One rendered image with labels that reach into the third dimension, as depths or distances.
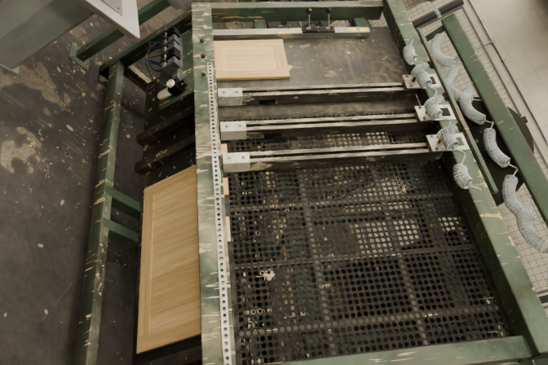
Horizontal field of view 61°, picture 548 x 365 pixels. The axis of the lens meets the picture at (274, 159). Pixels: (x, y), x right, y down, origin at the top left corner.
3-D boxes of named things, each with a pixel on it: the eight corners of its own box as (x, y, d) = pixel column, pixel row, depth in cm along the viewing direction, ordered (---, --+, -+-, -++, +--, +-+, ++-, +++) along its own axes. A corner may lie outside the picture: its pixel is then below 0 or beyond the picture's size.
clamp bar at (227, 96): (218, 95, 248) (216, 61, 229) (428, 87, 264) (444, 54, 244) (218, 109, 242) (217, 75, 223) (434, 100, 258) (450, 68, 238)
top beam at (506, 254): (379, 6, 306) (383, -7, 298) (394, 6, 307) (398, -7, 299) (525, 360, 178) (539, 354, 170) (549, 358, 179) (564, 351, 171)
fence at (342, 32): (212, 34, 277) (212, 29, 274) (366, 32, 289) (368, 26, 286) (213, 40, 274) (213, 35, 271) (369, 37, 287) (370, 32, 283)
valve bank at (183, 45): (144, 33, 270) (176, 13, 262) (161, 48, 281) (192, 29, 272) (140, 95, 241) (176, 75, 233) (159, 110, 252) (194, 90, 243)
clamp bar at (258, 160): (222, 158, 224) (221, 126, 204) (454, 146, 239) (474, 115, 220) (223, 176, 218) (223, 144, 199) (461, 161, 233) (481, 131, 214)
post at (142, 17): (76, 50, 301) (165, -9, 275) (83, 56, 306) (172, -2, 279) (75, 57, 298) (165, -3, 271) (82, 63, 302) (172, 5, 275)
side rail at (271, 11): (211, 16, 296) (210, 2, 288) (377, 14, 311) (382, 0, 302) (211, 23, 293) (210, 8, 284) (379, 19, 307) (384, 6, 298)
